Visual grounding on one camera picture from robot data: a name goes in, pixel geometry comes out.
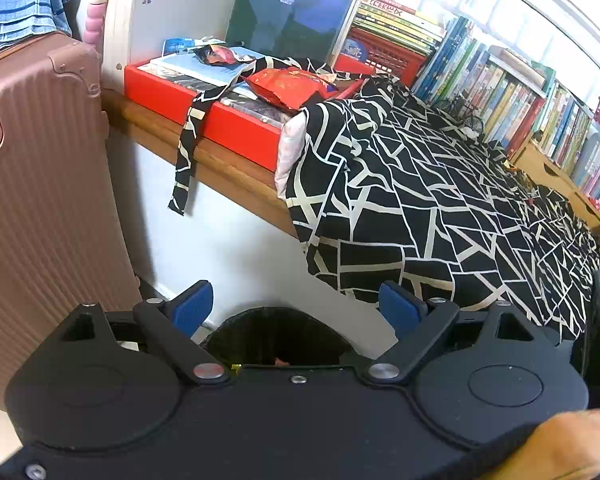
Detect pink quilted cloth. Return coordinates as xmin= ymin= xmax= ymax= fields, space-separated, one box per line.
xmin=274 ymin=107 xmax=312 ymax=199

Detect black trash bin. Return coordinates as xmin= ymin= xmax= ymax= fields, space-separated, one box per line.
xmin=202 ymin=306 xmax=357 ymax=367

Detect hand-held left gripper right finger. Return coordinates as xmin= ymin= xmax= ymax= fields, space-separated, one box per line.
xmin=362 ymin=281 xmax=552 ymax=386

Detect red plastic crate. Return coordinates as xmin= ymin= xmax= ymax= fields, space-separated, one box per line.
xmin=334 ymin=27 xmax=429 ymax=87

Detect person's left hand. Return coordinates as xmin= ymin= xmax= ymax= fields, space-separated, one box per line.
xmin=486 ymin=408 xmax=600 ymax=480

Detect stack of flat books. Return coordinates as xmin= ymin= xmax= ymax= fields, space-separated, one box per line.
xmin=352 ymin=0 xmax=454 ymax=57

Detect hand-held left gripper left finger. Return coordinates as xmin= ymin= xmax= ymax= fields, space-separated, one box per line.
xmin=60 ymin=280 xmax=231 ymax=386

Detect miniature black bicycle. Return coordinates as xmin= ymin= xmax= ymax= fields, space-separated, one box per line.
xmin=432 ymin=95 xmax=487 ymax=139

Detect row of tall books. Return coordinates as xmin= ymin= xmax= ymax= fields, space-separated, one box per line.
xmin=412 ymin=15 xmax=557 ymax=159

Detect large blue book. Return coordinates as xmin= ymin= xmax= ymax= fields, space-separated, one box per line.
xmin=225 ymin=0 xmax=362 ymax=64

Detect pink cream padded roll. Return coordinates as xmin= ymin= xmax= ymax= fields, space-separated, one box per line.
xmin=82 ymin=0 xmax=115 ymax=49

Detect black white patterned blanket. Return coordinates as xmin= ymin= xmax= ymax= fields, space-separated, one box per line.
xmin=167 ymin=57 xmax=600 ymax=377

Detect pink ribbed suitcase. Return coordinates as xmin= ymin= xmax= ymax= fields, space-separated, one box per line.
xmin=0 ymin=31 xmax=142 ymax=407

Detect red snack bag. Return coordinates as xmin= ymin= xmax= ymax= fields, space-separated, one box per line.
xmin=242 ymin=66 xmax=337 ymax=112

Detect wooden ledge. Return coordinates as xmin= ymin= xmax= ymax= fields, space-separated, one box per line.
xmin=102 ymin=87 xmax=302 ymax=239

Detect red flat box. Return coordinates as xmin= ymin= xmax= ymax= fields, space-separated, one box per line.
xmin=124 ymin=56 xmax=367 ymax=174

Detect wooden drawer organizer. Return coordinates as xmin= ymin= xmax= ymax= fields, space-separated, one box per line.
xmin=509 ymin=139 xmax=600 ymax=229

